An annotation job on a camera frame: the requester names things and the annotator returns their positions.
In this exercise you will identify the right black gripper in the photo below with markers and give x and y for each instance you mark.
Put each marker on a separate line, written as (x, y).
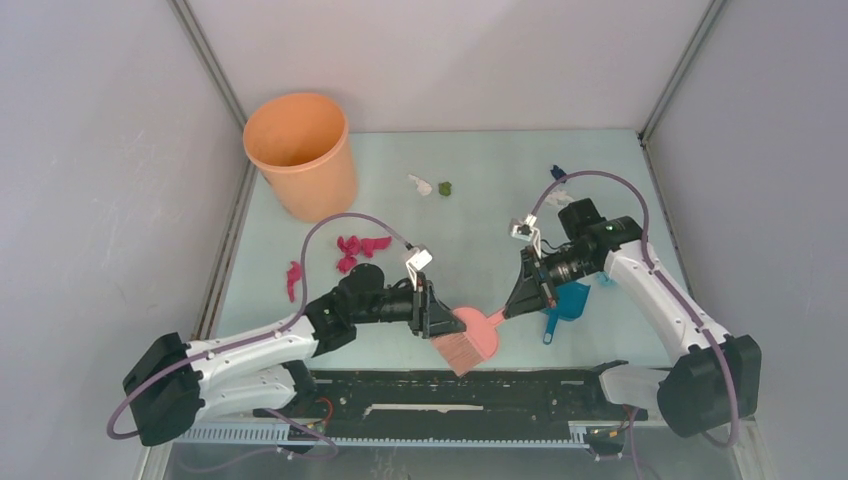
(526, 294)

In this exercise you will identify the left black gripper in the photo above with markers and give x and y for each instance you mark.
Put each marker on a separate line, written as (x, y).
(430, 316)

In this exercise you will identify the pink hand brush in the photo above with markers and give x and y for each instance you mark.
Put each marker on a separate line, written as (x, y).
(478, 343)

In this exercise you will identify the blue plastic dustpan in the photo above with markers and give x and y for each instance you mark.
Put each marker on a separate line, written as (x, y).
(571, 303)

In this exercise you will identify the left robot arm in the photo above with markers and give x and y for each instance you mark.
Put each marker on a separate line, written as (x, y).
(176, 383)

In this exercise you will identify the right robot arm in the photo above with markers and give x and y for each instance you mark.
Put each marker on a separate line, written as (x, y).
(715, 376)

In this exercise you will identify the light blue paper scrap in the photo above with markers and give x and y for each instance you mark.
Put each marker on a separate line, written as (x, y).
(605, 280)

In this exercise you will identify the white paper scrap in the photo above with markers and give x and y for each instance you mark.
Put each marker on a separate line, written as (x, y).
(422, 187)
(558, 198)

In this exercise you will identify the dark blue paper scrap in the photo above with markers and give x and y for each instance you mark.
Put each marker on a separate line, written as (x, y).
(558, 174)

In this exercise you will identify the green paper scrap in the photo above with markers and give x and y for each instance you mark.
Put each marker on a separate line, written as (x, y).
(445, 189)

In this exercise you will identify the small magenta paper scrap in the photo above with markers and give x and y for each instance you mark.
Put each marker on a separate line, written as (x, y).
(293, 277)

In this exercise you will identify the orange plastic bucket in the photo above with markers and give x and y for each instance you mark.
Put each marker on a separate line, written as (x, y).
(301, 146)

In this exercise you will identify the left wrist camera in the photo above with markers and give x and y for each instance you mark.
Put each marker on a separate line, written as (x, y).
(416, 259)

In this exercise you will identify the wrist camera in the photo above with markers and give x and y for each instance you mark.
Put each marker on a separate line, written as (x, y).
(416, 259)
(526, 230)

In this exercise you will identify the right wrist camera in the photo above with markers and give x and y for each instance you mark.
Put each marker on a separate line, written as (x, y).
(526, 230)

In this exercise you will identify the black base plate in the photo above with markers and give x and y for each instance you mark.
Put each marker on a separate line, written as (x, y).
(498, 406)

